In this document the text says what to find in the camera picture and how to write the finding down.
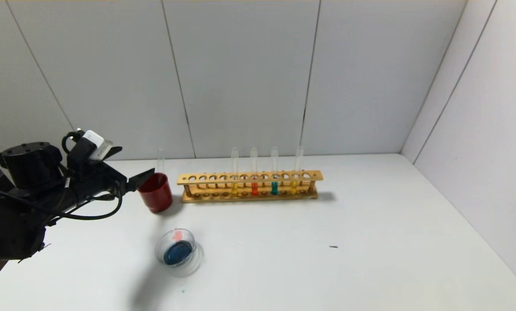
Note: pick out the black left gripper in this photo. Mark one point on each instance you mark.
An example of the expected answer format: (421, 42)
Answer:
(122, 178)

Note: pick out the red pigment glass test tube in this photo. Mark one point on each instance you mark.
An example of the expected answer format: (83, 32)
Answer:
(254, 188)
(160, 162)

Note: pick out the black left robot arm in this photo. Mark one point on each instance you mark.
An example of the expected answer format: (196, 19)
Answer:
(20, 207)

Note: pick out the yellow pigment glass test tube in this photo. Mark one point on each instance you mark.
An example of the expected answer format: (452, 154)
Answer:
(293, 186)
(234, 186)

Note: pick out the wooden test tube rack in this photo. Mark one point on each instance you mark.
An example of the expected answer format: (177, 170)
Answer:
(249, 177)

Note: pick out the blue pigment glass test tube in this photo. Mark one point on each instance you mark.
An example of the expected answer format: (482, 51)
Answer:
(274, 188)

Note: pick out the dark red plastic cup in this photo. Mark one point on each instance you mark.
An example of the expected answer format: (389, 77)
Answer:
(156, 194)

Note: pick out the clear glass spouted dish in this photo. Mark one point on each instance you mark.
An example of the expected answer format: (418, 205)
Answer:
(178, 252)

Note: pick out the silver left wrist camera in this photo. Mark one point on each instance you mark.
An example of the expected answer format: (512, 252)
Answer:
(94, 144)

